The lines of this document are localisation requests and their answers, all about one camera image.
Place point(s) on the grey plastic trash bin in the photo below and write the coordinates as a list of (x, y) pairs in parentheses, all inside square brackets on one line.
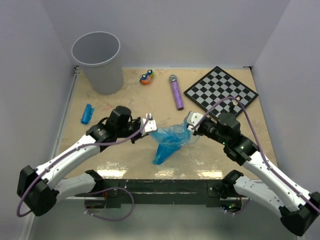
[(98, 55)]

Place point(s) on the black and silver chessboard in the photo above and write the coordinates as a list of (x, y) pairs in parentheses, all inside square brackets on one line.
[(216, 85)]

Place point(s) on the colourful toy car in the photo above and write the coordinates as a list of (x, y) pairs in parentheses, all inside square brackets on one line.
[(146, 78)]

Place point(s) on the white chess piece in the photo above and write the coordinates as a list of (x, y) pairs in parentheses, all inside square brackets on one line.
[(236, 100)]

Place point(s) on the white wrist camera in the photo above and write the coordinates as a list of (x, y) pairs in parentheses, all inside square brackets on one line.
[(193, 121), (148, 125)]

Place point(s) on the purple glitter toy microphone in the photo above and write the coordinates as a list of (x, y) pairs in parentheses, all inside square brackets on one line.
[(173, 79)]

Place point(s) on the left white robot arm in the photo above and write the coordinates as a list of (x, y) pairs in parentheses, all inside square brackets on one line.
[(40, 188)]

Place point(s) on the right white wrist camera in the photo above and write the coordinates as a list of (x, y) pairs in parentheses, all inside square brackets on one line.
[(193, 121)]

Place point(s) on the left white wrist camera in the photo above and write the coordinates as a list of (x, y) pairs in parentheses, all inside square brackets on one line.
[(148, 125)]

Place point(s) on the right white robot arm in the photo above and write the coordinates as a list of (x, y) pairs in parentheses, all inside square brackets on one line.
[(296, 207)]

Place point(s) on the blue plastic trash bag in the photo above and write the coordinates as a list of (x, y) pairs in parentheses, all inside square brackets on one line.
[(170, 140)]

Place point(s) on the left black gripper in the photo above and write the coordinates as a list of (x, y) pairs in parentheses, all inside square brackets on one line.
[(139, 135)]

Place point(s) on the left aluminium rail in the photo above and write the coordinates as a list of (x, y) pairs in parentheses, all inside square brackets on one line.
[(60, 131)]

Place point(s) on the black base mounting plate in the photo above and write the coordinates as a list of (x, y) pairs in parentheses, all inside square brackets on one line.
[(204, 192)]

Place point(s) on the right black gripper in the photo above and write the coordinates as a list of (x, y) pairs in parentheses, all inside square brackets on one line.
[(198, 131)]

